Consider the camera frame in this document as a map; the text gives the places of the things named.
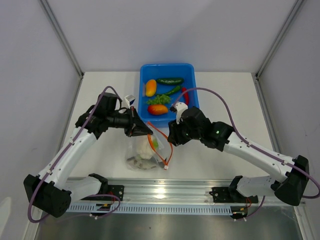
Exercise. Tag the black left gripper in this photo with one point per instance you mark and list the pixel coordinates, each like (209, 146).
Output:
(136, 126)

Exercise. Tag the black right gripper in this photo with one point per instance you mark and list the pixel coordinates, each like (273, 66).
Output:
(174, 136)

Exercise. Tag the white toy cauliflower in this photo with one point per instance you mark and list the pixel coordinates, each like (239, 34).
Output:
(144, 149)

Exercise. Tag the clear orange-zipper zip bag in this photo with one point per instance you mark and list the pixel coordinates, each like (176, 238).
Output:
(158, 142)

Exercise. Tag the grey toy fish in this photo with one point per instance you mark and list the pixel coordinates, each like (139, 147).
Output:
(136, 162)

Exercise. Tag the green toy lettuce leaf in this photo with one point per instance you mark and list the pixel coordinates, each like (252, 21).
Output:
(161, 99)

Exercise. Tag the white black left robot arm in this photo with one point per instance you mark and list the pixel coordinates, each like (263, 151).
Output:
(49, 191)

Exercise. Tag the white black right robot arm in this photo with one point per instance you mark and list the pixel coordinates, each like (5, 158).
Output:
(287, 176)

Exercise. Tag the red orange toy mango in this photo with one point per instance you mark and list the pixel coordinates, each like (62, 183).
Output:
(157, 109)

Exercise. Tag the red toy chili pepper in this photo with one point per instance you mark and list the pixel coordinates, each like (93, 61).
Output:
(185, 96)

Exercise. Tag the green toy chili pepper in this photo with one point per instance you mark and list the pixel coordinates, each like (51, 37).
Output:
(171, 92)

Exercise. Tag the yellow orange toy mango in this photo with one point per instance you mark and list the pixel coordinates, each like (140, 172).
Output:
(151, 88)

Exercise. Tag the dark green toy cucumber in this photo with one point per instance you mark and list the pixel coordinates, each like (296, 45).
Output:
(170, 81)

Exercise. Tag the blue plastic bin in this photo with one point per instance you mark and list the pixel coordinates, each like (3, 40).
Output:
(160, 85)

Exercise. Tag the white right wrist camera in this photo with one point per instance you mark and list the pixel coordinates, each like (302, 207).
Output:
(178, 108)

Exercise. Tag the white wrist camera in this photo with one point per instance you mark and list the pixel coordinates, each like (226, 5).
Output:
(178, 108)
(128, 101)

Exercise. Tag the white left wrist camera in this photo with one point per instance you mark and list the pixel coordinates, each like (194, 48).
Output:
(128, 101)

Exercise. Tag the aluminium front rail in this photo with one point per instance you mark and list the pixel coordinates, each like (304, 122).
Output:
(167, 192)

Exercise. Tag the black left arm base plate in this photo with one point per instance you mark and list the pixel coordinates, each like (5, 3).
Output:
(116, 190)

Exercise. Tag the right aluminium frame post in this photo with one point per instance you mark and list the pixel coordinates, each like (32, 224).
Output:
(283, 31)

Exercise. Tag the aluminium frame post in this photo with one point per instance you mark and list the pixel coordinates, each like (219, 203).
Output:
(283, 31)
(52, 19)

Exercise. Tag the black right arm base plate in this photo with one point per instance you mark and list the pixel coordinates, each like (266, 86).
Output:
(221, 194)

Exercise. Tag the white slotted cable duct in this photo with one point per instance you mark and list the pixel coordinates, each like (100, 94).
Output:
(130, 208)

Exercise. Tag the left aluminium frame post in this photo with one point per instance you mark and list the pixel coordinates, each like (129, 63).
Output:
(52, 19)

